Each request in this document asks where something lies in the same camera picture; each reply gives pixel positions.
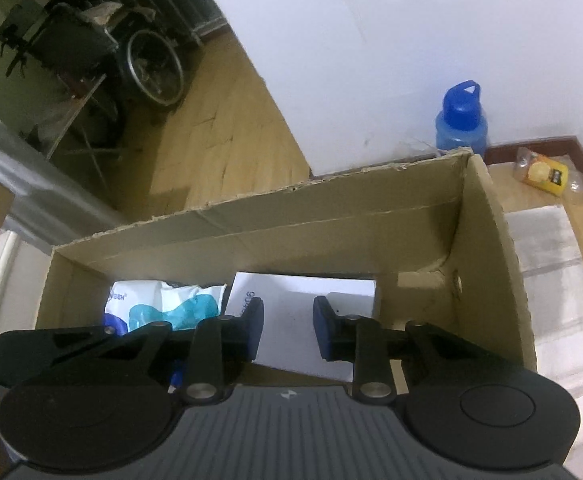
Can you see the white rectangular box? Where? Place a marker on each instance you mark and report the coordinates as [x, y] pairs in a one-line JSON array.
[[291, 310]]

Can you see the white curtain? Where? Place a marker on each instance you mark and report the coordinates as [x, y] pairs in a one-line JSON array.
[[36, 185]]

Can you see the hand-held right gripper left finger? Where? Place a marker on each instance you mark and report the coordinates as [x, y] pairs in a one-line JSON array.
[[254, 332]]

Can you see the black wheelchair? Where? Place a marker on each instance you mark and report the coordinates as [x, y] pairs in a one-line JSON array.
[[151, 65]]

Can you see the large cardboard box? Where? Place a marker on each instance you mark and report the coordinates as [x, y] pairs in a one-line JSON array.
[[321, 220]]

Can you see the blue water bottle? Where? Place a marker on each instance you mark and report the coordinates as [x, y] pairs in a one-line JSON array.
[[459, 125]]

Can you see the white bedside cabinet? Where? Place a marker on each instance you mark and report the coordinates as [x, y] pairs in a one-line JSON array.
[[16, 280]]

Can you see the blue and white wipes packet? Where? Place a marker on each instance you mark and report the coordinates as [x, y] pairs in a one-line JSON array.
[[171, 300]]

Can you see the plastic orange juice bottle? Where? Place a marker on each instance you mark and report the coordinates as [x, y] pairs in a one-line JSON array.
[[546, 175]]

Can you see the folding metal-frame table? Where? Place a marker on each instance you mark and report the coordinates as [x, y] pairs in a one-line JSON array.
[[76, 105]]

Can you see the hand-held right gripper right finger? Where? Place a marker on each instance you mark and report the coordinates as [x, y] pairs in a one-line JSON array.
[[321, 332]]

